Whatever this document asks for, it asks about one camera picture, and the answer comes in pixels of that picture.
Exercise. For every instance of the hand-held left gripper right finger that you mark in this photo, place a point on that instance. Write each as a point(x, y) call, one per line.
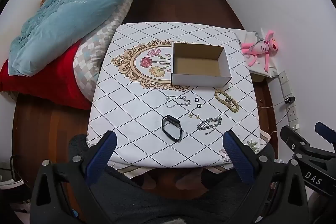
point(236, 155)

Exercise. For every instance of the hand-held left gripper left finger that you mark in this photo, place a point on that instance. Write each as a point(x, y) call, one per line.
point(103, 153)

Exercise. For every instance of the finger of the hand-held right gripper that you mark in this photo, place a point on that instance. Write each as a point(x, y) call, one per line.
point(324, 128)
point(284, 132)

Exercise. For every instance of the black fitness band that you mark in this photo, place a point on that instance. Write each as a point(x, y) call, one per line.
point(165, 126)

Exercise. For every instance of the cardboard box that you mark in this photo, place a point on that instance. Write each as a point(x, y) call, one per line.
point(195, 79)

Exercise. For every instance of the black charger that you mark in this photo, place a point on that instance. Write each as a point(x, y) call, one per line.
point(289, 100)

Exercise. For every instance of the white diamond-pattern tablecloth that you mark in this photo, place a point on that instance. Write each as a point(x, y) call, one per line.
point(136, 119)

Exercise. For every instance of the person's dark fleece trousers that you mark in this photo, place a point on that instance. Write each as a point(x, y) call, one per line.
point(157, 203)

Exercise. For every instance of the red blanket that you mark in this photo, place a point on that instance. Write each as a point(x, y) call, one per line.
point(52, 85)

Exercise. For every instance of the pink plush toy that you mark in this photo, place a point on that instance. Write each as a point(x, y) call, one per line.
point(258, 49)

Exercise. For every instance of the white cloth bag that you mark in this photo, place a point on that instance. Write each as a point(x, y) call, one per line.
point(245, 35)

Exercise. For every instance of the light blue quilt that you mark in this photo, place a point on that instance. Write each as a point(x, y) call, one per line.
point(73, 19)

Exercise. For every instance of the white wall socket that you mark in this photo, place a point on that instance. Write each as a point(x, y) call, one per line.
point(292, 113)

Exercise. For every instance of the white wall switch plate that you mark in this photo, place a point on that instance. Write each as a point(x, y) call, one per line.
point(283, 77)

